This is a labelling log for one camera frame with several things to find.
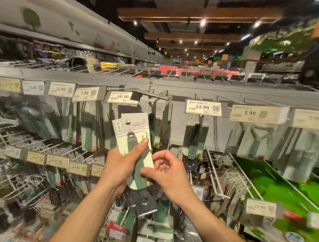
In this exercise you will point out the person's right hand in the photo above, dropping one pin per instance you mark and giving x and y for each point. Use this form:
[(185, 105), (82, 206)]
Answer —
[(172, 177)]

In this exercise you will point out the person's left hand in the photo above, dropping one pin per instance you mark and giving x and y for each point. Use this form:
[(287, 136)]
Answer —
[(119, 167)]

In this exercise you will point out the black headed green peeler packet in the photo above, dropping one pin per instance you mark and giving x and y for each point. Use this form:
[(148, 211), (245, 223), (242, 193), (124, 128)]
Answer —
[(134, 124), (118, 130)]

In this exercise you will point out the kitchen tools display rack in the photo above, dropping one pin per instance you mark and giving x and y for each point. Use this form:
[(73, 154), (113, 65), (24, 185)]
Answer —
[(214, 92)]

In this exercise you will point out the person's left forearm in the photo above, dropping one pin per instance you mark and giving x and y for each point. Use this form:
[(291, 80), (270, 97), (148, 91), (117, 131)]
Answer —
[(84, 217)]

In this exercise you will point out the rows of hanging utensil packets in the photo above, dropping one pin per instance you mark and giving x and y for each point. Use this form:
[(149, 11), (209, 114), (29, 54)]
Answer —
[(79, 124)]

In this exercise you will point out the row of price tags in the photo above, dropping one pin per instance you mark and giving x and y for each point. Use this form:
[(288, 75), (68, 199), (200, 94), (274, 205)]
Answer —
[(203, 107)]

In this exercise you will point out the group of green packets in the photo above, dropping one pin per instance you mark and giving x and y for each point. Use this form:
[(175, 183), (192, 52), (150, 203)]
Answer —
[(284, 194)]

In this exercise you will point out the green foliage ceiling decor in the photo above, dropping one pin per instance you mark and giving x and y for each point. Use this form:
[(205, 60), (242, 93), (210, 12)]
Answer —
[(284, 40)]

